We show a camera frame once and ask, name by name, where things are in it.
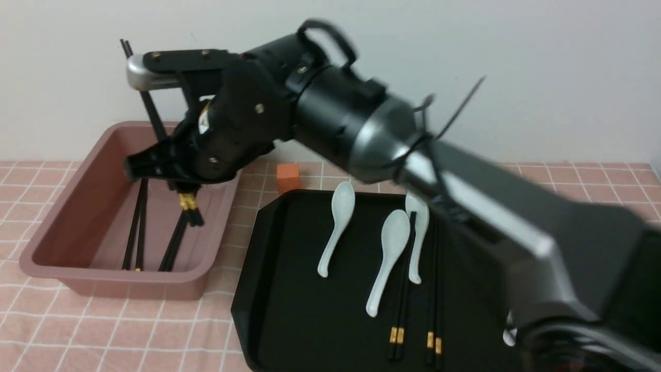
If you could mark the white ceramic spoon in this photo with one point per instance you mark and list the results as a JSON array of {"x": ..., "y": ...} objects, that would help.
[
  {"x": 510, "y": 331},
  {"x": 415, "y": 204},
  {"x": 343, "y": 204},
  {"x": 394, "y": 237}
]

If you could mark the white ceramic spoon centre front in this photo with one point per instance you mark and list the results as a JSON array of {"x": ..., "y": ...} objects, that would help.
[{"x": 394, "y": 237}]

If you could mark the white ceramic spoon right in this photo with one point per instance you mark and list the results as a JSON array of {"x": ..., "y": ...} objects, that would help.
[{"x": 510, "y": 331}]

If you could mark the orange cube block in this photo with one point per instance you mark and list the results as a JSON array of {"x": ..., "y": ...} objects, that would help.
[{"x": 288, "y": 177}]

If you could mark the black gold-banded chopstick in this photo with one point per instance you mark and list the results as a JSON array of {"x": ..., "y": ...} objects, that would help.
[
  {"x": 397, "y": 349},
  {"x": 394, "y": 325},
  {"x": 156, "y": 123},
  {"x": 431, "y": 325},
  {"x": 192, "y": 209},
  {"x": 439, "y": 312}
]

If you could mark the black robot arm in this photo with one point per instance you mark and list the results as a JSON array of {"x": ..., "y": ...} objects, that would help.
[{"x": 582, "y": 280}]

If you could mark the white ceramic spoon centre back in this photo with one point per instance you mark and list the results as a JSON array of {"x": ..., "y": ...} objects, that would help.
[{"x": 415, "y": 204}]

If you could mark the white ceramic spoon far left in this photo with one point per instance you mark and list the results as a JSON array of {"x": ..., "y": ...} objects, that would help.
[{"x": 343, "y": 204}]

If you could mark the black chopstick in bin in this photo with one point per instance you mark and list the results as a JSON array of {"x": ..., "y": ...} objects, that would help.
[
  {"x": 127, "y": 257},
  {"x": 175, "y": 243},
  {"x": 181, "y": 243},
  {"x": 141, "y": 234}
]

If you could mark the pink plastic bin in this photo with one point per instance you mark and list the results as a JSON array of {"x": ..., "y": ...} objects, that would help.
[{"x": 82, "y": 240}]

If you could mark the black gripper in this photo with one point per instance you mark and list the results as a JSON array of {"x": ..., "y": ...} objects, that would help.
[{"x": 237, "y": 108}]

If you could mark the pink checkered tablecloth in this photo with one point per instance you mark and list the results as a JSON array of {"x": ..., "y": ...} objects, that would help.
[{"x": 48, "y": 327}]

